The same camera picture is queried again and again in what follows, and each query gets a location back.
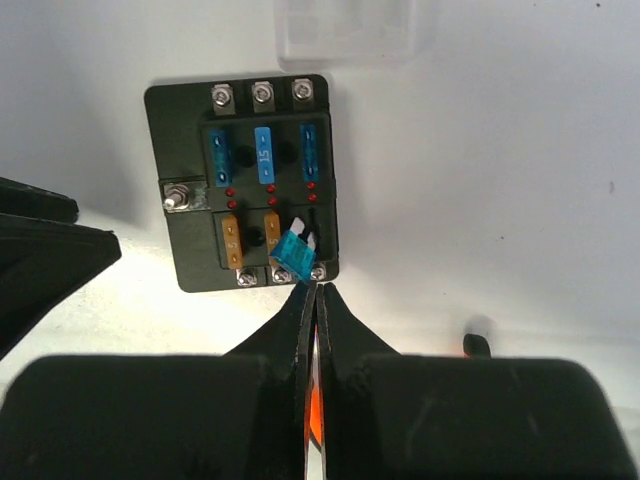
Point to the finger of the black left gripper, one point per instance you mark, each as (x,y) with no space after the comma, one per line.
(42,263)
(23,200)

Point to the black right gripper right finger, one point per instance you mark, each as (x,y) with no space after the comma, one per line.
(388,415)

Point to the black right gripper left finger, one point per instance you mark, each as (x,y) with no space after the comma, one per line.
(242,415)

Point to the small blue fuse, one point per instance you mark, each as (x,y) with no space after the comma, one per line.
(295,251)

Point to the orange blade fuse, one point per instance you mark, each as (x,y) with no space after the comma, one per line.
(272,229)
(232,242)

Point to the black fuse box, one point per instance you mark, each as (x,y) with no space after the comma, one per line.
(180,117)

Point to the dark blue blade fuse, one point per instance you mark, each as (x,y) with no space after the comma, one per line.
(264,155)

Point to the light blue blade fuse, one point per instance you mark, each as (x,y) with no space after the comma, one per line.
(309,151)

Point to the clear plastic fuse box cover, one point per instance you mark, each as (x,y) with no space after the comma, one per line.
(319,35)

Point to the blue blade fuse in box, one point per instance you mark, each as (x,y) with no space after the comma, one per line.
(220,157)

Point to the orange handled needle-nose pliers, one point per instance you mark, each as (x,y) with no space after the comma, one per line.
(476,346)

